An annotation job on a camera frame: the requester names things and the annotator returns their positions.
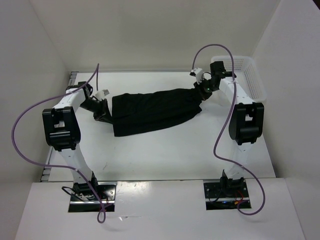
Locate aluminium table edge rail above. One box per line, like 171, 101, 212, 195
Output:
40, 71, 78, 182

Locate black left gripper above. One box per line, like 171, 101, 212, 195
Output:
79, 98, 115, 125

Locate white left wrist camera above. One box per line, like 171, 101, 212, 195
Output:
94, 89, 110, 100

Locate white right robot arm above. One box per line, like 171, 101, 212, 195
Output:
190, 61, 265, 197

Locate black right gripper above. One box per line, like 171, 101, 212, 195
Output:
194, 77, 218, 101

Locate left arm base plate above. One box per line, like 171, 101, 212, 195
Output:
61, 181, 117, 213

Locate white plastic basket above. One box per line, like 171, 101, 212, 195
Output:
211, 55, 267, 106

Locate black shorts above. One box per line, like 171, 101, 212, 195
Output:
112, 88, 203, 137

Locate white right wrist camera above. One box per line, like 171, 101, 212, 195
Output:
189, 67, 204, 85

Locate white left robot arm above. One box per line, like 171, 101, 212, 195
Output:
42, 81, 112, 200

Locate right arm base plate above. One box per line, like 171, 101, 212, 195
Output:
203, 181, 252, 211

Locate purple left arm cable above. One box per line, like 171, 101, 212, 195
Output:
11, 63, 113, 223

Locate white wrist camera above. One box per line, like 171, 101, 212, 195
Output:
94, 89, 110, 100
189, 67, 204, 85

